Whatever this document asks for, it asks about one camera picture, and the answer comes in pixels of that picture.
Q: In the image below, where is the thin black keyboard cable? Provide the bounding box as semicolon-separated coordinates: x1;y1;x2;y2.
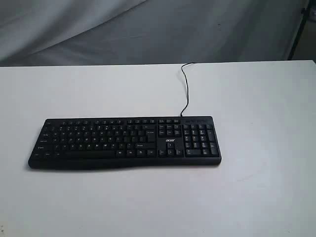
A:
179;62;195;117

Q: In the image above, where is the grey backdrop cloth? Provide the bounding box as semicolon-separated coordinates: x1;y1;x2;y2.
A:
0;0;310;66

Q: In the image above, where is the black Acer computer keyboard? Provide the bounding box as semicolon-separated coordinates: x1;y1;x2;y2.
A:
28;116;222;170

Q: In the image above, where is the black tripod stand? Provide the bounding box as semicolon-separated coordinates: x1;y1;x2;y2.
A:
287;0;313;60

